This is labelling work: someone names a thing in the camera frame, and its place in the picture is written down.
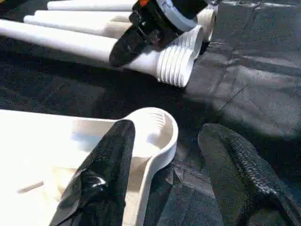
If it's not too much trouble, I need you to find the white plastic table leg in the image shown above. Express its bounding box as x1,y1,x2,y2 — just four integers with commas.
24,14,205,59
34,7,217,44
0,19,196,89
47,0,138,11

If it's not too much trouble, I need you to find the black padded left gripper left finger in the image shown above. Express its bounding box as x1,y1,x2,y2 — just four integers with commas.
49,119,136,226

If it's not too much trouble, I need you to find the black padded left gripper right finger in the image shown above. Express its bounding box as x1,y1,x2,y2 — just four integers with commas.
197,123,301,226

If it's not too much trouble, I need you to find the black work mat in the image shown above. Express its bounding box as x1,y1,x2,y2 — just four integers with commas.
0,0,301,226

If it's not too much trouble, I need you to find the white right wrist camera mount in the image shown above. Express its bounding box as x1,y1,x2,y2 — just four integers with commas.
155,0,199,33

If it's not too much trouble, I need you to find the white plastic table top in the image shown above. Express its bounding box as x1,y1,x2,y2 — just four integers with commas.
0,107,180,226

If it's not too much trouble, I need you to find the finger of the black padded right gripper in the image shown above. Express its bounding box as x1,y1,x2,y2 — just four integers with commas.
109,27,158,68

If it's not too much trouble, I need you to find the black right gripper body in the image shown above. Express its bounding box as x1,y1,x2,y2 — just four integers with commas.
129,0,182,47

